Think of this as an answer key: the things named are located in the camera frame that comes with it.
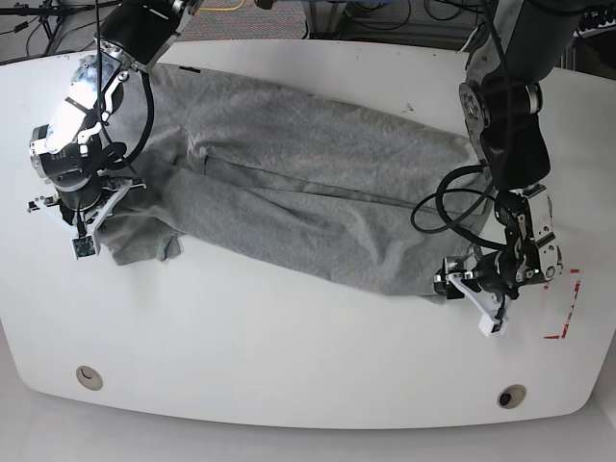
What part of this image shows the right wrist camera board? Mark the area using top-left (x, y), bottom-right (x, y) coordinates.
top-left (71, 234), bottom-right (100, 260)

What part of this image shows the white power strip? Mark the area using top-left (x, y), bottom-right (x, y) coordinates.
top-left (576, 9), bottom-right (615, 38)

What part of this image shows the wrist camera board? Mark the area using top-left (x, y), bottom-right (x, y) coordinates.
top-left (71, 234), bottom-right (100, 260)
top-left (478, 315), bottom-right (508, 337)

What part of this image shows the left table cable grommet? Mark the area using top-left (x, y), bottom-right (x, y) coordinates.
top-left (76, 366), bottom-right (104, 392)

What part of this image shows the red tape rectangle marking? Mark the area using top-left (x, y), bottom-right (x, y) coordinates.
top-left (540, 269), bottom-right (582, 340)

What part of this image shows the black tripod stand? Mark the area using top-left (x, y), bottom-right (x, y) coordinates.
top-left (1, 1), bottom-right (120, 58)

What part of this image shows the table cable grommet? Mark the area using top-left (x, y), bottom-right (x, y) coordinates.
top-left (497, 384), bottom-right (526, 410)
top-left (76, 366), bottom-right (104, 392)

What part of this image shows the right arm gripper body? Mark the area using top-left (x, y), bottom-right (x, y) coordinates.
top-left (28, 177), bottom-right (145, 245)

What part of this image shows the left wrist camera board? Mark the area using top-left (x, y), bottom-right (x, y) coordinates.
top-left (478, 315), bottom-right (508, 337)

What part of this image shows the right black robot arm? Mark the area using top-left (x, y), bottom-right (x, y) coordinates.
top-left (28, 1), bottom-right (202, 259)

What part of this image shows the yellow cable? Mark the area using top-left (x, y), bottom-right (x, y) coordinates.
top-left (196, 0), bottom-right (247, 13)

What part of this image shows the right table cable grommet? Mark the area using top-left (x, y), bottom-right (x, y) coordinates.
top-left (497, 384), bottom-right (526, 410)

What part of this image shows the aluminium frame rail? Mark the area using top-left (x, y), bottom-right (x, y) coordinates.
top-left (302, 1), bottom-right (347, 39)

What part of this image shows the grey HUGO T-shirt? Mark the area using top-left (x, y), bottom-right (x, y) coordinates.
top-left (100, 64), bottom-right (477, 296)

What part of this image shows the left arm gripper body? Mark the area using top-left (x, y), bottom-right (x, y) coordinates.
top-left (433, 257), bottom-right (518, 320)

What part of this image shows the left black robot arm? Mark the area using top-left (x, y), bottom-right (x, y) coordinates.
top-left (429, 1), bottom-right (605, 336)

